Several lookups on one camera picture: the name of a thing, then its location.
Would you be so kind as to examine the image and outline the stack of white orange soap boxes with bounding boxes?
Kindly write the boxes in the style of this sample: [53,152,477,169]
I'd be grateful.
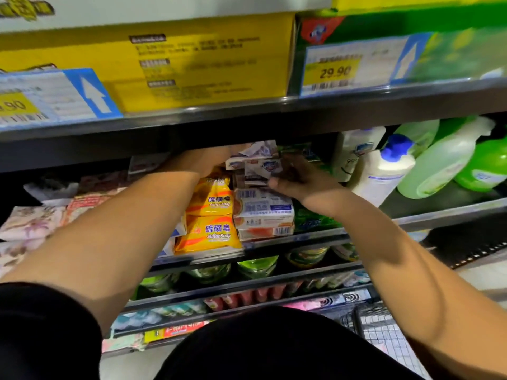
[128,153,190,258]

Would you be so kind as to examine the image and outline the stack of green soap boxes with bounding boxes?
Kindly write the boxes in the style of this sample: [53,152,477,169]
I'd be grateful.
[281,142,343,234]

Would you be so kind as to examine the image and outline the bright green hand sanitizer bottle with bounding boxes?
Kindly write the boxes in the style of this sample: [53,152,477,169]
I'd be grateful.
[455,137,507,193]

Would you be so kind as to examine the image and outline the wire basket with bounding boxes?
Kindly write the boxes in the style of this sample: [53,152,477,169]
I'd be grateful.
[328,303,433,380]

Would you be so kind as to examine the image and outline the white hand sanitizer bottle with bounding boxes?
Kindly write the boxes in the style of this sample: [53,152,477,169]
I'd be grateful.
[331,126,387,183]
[351,134,417,206]

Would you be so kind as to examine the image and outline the flat yellow box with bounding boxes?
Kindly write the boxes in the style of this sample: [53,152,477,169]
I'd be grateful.
[0,13,298,116]

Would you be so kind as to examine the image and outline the teal packets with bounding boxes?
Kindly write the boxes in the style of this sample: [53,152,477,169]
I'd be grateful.
[317,269,372,291]

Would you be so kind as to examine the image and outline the stack of pink soap boxes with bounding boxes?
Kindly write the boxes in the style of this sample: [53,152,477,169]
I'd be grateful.
[63,172,128,226]

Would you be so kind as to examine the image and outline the person's right hand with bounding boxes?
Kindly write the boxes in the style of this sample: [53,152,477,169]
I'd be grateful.
[268,154,350,219]

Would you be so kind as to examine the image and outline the pink flat pack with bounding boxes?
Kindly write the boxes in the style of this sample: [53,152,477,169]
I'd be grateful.
[281,289,372,312]

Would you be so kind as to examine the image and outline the yellow red flat pack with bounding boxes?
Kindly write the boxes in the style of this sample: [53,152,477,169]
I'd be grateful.
[144,320,211,344]

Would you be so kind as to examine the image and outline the person's left hand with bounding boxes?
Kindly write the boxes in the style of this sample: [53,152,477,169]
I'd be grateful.
[162,145,239,179]

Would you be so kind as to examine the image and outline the pale green hand sanitizer bottle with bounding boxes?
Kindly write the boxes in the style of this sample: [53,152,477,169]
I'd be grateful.
[393,120,440,159]

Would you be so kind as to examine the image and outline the white floral packet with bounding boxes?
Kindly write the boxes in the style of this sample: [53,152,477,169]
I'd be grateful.
[101,332,147,353]

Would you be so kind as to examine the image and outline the person's right forearm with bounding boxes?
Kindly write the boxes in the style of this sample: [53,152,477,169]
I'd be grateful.
[325,194,507,380]

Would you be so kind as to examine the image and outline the row of blue white tubes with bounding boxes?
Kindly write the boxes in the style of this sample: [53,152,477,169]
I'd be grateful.
[111,300,207,331]

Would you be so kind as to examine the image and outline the stack of yellow soap boxes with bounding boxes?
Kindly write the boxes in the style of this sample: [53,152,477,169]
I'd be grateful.
[174,176,245,258]

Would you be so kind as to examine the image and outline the stack of white purple soap boxes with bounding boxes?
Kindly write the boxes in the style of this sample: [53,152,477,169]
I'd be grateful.
[226,140,296,242]

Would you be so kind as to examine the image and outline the white blue price tag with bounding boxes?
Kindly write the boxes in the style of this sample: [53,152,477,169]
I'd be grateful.
[299,33,433,98]
[0,69,124,127]

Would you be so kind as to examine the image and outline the person's left forearm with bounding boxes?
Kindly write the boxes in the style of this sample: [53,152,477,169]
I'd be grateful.
[0,150,231,337]

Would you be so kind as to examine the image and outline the row of red tubes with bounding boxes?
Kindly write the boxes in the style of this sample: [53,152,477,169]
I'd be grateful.
[204,279,318,312]

